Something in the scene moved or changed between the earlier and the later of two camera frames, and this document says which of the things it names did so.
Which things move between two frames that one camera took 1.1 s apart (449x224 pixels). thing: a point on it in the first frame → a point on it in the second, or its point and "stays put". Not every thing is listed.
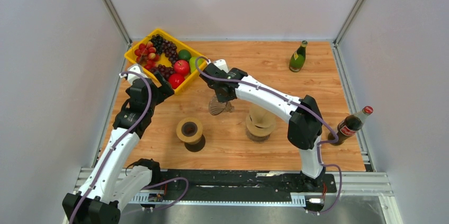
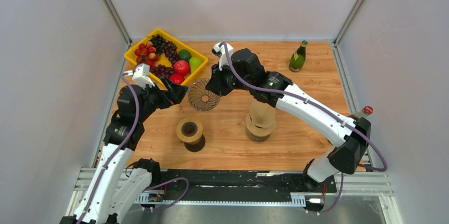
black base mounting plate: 238,181 stays put
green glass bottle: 297,58 stays put
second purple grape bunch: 165,71 stays put
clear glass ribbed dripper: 216,108 → 200,98
